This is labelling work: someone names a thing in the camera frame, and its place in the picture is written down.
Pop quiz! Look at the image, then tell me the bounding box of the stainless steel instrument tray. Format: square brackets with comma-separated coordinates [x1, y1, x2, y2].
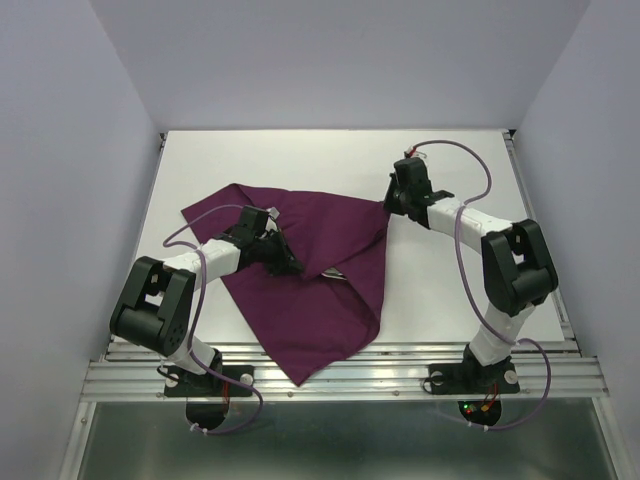
[322, 267, 347, 281]

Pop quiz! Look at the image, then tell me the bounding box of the purple surgical drape cloth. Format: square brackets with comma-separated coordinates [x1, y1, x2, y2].
[182, 184, 390, 386]

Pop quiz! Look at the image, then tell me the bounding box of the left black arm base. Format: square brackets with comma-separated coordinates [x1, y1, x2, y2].
[156, 349, 255, 398]

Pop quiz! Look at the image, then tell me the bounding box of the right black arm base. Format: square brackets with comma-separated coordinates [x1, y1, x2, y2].
[422, 347, 520, 396]

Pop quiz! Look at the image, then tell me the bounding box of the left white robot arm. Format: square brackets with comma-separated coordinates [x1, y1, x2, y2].
[109, 205, 303, 394]

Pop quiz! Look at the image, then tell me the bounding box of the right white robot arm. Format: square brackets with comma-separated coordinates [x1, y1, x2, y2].
[384, 158, 558, 390]

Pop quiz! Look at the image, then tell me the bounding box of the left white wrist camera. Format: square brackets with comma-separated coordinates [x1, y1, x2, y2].
[268, 207, 280, 220]

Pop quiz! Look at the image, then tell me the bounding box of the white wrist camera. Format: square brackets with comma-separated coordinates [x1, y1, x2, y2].
[404, 149, 428, 161]
[268, 207, 280, 220]

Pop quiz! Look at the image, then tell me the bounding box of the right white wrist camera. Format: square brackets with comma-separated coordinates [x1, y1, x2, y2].
[404, 149, 428, 161]

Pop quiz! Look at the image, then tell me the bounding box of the aluminium frame rail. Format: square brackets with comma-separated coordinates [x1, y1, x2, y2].
[81, 340, 609, 402]

